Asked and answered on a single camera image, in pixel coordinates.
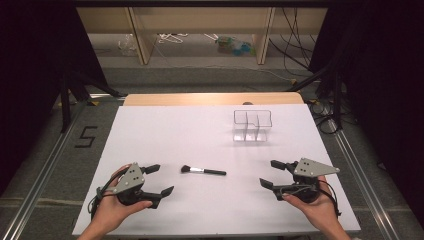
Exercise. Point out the white clothes hangers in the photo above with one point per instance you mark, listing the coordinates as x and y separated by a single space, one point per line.
170 38

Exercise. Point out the white board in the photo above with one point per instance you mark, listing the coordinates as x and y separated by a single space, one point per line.
206 206

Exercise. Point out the person's left hand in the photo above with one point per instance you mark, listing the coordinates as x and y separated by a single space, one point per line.
110 210

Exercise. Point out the wooden table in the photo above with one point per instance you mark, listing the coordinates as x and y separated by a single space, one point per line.
200 99

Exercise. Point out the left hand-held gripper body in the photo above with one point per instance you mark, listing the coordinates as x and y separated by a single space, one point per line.
131 180

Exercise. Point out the black curtain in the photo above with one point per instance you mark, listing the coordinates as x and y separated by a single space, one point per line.
30 83
383 83

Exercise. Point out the clear plastic bag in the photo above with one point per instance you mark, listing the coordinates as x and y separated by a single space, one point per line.
127 45

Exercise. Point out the metal floor rail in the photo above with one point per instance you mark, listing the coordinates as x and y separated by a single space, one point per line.
36 186
366 186

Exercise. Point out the clear acrylic organizer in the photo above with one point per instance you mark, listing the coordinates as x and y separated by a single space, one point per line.
252 131

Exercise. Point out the black metal stand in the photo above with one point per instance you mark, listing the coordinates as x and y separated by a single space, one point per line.
337 96
66 100

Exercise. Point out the black makeup brush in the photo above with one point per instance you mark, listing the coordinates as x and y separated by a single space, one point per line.
206 171

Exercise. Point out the colourful packets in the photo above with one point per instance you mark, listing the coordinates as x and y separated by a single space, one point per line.
233 46

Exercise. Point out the person's right hand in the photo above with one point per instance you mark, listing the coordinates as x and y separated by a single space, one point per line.
316 210

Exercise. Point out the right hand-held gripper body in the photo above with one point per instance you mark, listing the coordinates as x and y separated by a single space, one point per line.
311 168

